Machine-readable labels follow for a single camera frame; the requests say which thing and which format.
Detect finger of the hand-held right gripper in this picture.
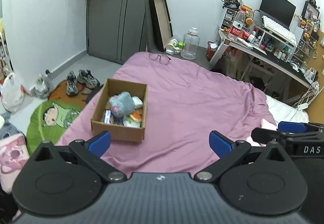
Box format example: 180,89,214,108
251,127,288,145
278,121,308,134

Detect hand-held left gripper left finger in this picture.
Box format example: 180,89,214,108
30,130,127,183

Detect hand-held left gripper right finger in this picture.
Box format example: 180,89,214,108
194,130,294,181

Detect cardboard box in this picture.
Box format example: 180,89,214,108
91,78,148,143

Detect grey plush toy pink patches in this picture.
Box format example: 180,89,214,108
108,92,136,119

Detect burger plush toy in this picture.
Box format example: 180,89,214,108
128,111,144,126

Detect white pouch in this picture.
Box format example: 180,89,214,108
132,96,144,109

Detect pink plush cushion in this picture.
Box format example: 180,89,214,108
247,119,279,147

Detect white bedding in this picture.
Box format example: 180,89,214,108
265,95,310,124

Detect blue pink printed packet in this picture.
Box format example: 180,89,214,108
102,110,114,124

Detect pink bedsheet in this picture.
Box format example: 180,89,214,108
54,51,277,176

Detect grey sneaker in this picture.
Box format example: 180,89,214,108
66,71,79,96
77,69,101,88

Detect green leaf cartoon rug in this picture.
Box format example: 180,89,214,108
26,100,82,155

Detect white desk black top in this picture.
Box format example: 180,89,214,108
210,29,320,104

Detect clear plastic bag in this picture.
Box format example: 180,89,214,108
34,70,54,99

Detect printed shopping bag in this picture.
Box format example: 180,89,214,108
223,48,244,78

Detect pink cartoon plush pillow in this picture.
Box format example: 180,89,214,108
0,135,29,194

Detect white keyboard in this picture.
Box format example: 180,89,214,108
262,15,298,47

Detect white plastic bag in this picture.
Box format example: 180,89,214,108
0,72,26,113

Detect eyeglasses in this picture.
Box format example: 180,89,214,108
149,52,172,66

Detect clear water jug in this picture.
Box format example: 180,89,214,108
180,27,200,60

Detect red label water bottle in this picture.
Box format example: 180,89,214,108
228,8,247,42

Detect black computer monitor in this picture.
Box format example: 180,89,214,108
259,0,296,31

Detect small drawer organiser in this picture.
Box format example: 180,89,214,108
222,8,240,31

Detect grey door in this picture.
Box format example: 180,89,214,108
86,0,163,65

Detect white power cables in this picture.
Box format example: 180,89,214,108
293,80,320,111

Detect picture frame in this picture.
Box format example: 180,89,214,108
301,0,321,22

